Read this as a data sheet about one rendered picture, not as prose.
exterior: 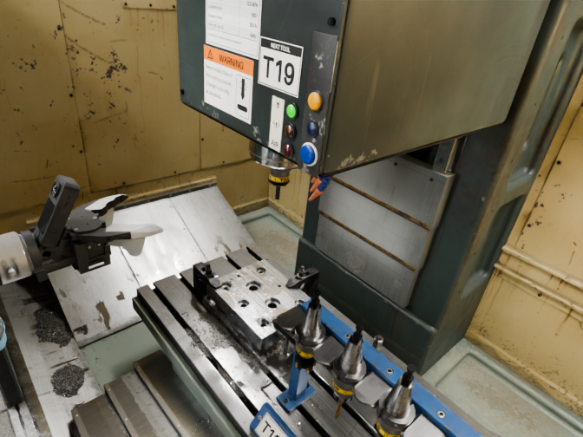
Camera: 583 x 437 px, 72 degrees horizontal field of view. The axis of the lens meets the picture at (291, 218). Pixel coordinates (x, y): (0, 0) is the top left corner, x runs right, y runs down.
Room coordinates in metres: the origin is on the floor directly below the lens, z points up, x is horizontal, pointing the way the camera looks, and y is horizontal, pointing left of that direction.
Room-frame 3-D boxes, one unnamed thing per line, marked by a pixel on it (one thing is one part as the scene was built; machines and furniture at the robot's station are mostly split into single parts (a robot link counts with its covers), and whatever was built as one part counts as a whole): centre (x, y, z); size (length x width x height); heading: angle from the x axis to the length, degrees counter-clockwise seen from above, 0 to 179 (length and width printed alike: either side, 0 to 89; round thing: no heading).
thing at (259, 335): (0.96, 0.06, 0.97); 0.29 x 0.23 x 0.05; 44
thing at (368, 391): (0.49, -0.18, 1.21); 0.07 x 0.05 x 0.01; 134
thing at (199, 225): (1.40, 0.51, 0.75); 0.89 x 0.67 x 0.26; 134
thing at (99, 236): (0.55, 0.31, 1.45); 0.09 x 0.05 x 0.02; 100
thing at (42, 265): (0.54, 0.37, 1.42); 0.12 x 0.08 x 0.09; 136
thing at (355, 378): (0.52, -0.14, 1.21); 0.06 x 0.06 x 0.03
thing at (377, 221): (1.24, -0.27, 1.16); 0.48 x 0.05 x 0.51; 44
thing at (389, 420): (0.45, -0.22, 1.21); 0.06 x 0.06 x 0.03
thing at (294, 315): (0.64, -0.03, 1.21); 0.07 x 0.05 x 0.01; 134
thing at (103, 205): (0.65, 0.35, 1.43); 0.09 x 0.03 x 0.06; 172
